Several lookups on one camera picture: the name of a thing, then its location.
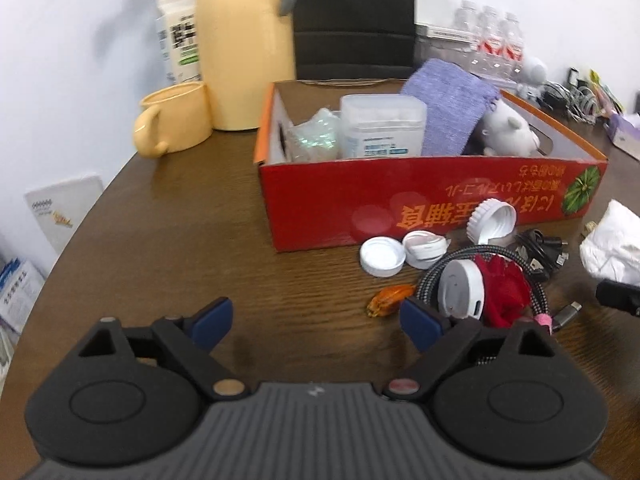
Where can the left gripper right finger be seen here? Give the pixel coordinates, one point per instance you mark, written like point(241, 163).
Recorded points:
point(505, 398)

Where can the red fabric rose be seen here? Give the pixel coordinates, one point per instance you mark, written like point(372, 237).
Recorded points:
point(507, 292)

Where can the water bottle right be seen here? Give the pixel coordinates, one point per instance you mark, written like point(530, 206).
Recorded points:
point(512, 45)

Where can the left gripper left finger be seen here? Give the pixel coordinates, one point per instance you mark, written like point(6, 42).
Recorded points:
point(127, 394)

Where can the white jar lid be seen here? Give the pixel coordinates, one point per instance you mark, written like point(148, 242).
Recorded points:
point(382, 257)

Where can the purple cloth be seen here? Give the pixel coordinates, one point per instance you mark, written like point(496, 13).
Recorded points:
point(455, 102)

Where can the stacked papers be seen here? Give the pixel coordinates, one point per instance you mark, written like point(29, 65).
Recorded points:
point(21, 284)

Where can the white ribbed bottle cap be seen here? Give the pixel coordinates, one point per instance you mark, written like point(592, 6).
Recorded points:
point(491, 219)

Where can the clear cotton swab box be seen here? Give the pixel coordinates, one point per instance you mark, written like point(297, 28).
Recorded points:
point(381, 126)

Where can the yellow white plush toy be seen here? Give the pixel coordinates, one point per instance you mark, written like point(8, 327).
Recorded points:
point(503, 132)

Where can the orange candy wrapper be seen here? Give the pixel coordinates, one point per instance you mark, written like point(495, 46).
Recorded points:
point(387, 302)

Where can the white round device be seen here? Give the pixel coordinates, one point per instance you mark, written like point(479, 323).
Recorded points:
point(461, 290)

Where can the white cloth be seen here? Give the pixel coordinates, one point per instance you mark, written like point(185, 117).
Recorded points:
point(611, 250)

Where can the purple white tissue box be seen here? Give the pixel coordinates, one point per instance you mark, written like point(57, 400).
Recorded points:
point(624, 132)

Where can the red cardboard box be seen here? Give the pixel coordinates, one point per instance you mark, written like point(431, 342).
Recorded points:
point(344, 202)

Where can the water bottle left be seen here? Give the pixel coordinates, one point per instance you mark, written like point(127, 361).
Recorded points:
point(465, 18)

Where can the yellow thermos jug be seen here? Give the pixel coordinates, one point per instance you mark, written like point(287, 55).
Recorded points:
point(244, 47)

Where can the white robot figurine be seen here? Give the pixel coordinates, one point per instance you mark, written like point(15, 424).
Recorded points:
point(531, 78)

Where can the white milk carton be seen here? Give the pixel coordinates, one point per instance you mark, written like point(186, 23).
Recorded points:
point(176, 32)

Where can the water bottle middle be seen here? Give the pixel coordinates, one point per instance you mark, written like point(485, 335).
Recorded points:
point(490, 41)

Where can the clear food container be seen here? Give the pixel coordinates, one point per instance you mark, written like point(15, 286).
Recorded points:
point(447, 44)

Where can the black paper bag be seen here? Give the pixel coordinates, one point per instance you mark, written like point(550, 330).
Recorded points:
point(354, 39)

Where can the white small lid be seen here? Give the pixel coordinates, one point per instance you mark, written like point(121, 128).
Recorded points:
point(423, 249)

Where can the iridescent plastic bag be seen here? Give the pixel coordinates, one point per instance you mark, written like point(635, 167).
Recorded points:
point(315, 140)

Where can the water bottle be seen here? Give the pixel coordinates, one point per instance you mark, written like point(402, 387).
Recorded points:
point(490, 41)
point(512, 45)
point(465, 18)

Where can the yellow ceramic mug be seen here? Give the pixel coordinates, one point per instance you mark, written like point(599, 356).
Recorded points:
point(173, 119)

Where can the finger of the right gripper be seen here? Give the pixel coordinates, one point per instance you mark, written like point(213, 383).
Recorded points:
point(619, 296)

